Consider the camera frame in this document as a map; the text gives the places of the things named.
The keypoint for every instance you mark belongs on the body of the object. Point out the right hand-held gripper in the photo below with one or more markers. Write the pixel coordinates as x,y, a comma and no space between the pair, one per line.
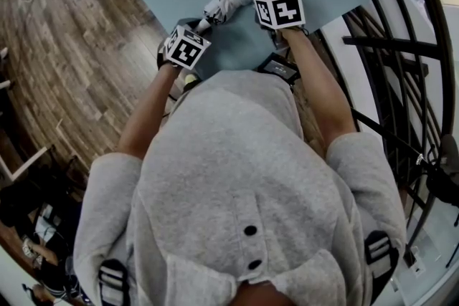
280,10

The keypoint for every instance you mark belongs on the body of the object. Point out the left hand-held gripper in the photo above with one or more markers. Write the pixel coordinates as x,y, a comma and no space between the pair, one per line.
187,49

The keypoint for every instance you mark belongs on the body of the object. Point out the person's right forearm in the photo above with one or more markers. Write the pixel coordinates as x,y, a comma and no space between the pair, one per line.
319,82

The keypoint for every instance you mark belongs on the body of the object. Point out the person's left forearm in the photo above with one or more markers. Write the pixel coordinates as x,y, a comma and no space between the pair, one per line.
148,107

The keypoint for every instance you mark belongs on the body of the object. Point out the yellow-green small object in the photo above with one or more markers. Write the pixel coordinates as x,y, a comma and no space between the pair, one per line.
190,79

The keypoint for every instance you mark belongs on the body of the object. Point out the black box device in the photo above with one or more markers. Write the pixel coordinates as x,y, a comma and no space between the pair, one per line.
279,68

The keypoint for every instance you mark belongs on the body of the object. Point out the person's grey shirt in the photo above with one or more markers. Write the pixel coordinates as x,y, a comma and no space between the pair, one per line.
229,172

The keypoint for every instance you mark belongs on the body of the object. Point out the black metal railing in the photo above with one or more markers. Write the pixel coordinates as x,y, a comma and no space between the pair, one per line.
401,57

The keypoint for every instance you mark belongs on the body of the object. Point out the black equipment pile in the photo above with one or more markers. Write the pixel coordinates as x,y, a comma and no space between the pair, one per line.
32,211

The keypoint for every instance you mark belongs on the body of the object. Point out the black chair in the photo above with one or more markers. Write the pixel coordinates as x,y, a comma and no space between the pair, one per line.
446,175

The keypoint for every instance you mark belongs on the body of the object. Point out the white frame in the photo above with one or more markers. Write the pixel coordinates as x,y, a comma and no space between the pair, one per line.
25,163

